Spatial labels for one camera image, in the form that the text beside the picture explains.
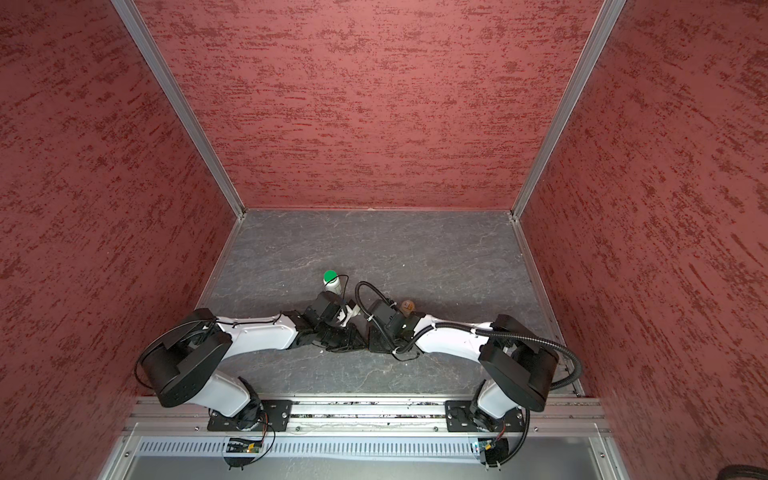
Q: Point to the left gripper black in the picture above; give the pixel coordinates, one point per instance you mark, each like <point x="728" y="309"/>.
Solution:
<point x="349" y="341"/>

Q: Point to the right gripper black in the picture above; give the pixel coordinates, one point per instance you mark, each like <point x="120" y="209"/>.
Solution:
<point x="373" y="333"/>

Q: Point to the white bottle green cap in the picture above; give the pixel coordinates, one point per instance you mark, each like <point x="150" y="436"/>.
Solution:
<point x="332" y="282"/>

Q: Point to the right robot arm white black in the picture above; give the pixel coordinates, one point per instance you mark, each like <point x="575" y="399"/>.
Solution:
<point x="521" y="365"/>

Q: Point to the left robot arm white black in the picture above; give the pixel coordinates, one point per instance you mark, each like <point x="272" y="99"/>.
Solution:
<point x="182" y="365"/>

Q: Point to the amber pill bottle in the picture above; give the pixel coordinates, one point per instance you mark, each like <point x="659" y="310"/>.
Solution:
<point x="407" y="307"/>

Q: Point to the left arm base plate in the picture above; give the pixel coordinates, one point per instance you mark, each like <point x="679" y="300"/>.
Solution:
<point x="270" y="415"/>

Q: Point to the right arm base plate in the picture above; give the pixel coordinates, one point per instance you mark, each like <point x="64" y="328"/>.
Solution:
<point x="465" y="416"/>

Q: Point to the white slotted cable duct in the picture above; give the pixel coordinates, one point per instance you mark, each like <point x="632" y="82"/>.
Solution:
<point x="461" y="449"/>

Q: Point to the aluminium frame rail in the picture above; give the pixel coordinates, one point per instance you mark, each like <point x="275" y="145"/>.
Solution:
<point x="377" y="416"/>

